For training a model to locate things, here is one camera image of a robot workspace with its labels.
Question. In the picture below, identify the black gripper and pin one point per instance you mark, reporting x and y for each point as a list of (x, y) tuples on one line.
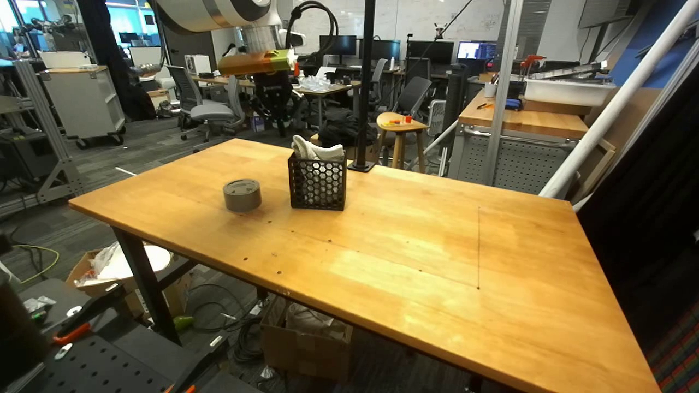
[(270, 89)]

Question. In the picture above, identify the white cloth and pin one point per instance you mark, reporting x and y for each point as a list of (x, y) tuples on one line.
[(316, 151)]

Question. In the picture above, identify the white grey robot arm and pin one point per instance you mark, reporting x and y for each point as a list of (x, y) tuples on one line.
[(210, 11)]

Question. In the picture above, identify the grey office chair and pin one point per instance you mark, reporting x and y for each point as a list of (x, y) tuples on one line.
[(207, 111)]

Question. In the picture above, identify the black vertical pole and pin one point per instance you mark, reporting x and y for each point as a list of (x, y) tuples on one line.
[(365, 89)]

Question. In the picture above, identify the black mesh basket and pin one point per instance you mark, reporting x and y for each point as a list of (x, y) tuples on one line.
[(316, 187)]

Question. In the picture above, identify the round wooden stool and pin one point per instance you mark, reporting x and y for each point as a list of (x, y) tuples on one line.
[(395, 122)]

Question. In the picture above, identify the dark office chair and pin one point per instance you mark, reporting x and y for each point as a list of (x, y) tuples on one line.
[(415, 99)]

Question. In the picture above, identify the white wheeled cabinet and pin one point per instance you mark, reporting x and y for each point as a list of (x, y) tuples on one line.
[(84, 101)]

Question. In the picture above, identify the lit computer monitor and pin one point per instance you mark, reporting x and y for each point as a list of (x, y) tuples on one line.
[(476, 52)]

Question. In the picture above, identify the black metal table leg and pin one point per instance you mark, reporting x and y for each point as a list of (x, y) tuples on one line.
[(144, 285)]

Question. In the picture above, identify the box with plastic bag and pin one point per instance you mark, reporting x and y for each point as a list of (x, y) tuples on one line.
[(115, 265)]

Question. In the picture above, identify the wooden top grey workbench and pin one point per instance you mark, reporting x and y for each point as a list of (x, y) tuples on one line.
[(524, 122)]

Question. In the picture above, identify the brown cardboard box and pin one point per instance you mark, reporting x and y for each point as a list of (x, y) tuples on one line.
[(306, 350)]

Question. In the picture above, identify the white rectangular tub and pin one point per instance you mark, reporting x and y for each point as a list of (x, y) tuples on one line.
[(569, 91)]

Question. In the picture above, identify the black perforated panel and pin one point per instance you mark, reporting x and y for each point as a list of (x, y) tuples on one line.
[(110, 363)]

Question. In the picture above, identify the white diagonal support tube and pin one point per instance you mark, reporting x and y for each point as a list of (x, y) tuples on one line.
[(618, 101), (640, 128)]

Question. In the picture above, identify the grey duct tape roll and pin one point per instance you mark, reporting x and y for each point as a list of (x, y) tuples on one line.
[(241, 196)]

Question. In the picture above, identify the grey metal shelf frame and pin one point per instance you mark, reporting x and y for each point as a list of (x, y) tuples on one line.
[(50, 145)]

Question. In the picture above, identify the grey metal vertical post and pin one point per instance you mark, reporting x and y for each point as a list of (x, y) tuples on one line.
[(502, 94)]

